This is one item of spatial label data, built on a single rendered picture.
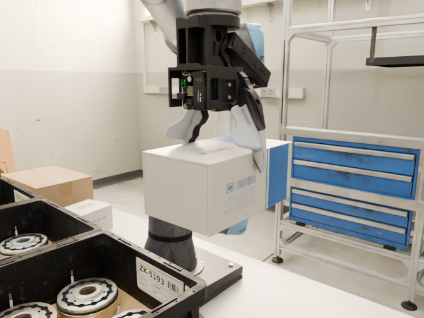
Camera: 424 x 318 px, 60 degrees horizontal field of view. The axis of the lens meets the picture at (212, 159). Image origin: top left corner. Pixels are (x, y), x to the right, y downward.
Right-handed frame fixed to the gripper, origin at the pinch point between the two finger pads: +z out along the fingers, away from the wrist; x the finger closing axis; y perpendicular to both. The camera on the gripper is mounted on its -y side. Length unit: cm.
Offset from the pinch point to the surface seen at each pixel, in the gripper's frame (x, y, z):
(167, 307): -0.2, 11.6, 17.7
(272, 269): -15, -43, 41
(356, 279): -31, -177, 112
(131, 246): -18.8, 3.0, 17.8
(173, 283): -6.5, 4.3, 19.9
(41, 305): -24.1, 17.9, 24.5
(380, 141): -22, -165, 21
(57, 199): -92, -20, 31
